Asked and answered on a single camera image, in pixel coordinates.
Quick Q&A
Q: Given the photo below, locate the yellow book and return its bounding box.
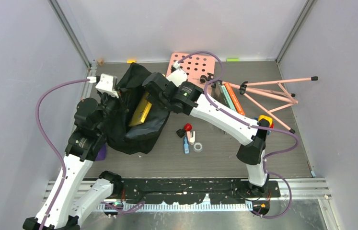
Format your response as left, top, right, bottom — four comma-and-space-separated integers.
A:
129, 92, 152, 127

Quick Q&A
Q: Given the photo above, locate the black student backpack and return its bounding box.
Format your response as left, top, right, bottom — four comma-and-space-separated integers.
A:
101, 63, 170, 155

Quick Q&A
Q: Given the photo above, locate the dark green book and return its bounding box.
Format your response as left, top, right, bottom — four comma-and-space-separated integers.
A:
211, 81, 230, 108

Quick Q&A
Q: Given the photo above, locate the teal spine book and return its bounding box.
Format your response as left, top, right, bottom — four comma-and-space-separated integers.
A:
221, 85, 237, 112

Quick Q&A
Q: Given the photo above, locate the orange treehouse book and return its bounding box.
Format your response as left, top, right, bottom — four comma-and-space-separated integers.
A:
224, 82, 245, 116

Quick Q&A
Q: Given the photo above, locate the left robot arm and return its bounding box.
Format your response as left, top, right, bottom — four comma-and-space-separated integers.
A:
23, 98, 123, 230

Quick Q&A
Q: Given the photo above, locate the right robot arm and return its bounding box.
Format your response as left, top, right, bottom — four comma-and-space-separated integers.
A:
142, 72, 271, 197

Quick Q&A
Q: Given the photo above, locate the yellow tape marker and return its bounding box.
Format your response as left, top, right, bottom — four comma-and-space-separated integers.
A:
127, 59, 136, 64

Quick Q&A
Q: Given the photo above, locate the red black stamp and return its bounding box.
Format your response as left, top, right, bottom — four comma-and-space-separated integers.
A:
176, 123, 192, 138

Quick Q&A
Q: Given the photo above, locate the purple ball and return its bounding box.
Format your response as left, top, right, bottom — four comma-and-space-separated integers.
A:
95, 144, 107, 161

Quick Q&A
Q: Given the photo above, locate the pink small stapler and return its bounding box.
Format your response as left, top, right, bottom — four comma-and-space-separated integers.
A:
186, 131, 196, 145

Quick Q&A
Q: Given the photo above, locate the blue small clip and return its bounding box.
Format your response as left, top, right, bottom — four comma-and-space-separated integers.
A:
183, 137, 190, 154

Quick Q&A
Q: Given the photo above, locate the clear tape roll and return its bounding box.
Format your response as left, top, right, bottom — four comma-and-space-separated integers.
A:
193, 142, 203, 152

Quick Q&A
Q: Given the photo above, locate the green tape marker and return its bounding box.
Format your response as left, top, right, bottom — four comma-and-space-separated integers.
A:
226, 58, 240, 62

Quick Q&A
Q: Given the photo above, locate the pink perforated music stand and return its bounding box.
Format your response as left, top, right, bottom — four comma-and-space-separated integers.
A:
167, 53, 319, 133

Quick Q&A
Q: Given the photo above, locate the toy block car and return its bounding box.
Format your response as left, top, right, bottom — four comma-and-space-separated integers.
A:
256, 115, 274, 138

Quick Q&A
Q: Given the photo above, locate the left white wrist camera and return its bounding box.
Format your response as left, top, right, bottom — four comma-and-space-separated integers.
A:
86, 73, 119, 98

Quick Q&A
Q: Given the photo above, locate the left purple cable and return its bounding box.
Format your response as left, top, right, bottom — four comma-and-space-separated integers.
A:
35, 79, 92, 230

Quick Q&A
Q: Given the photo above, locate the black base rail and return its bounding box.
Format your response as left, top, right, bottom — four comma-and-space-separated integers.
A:
115, 178, 280, 205

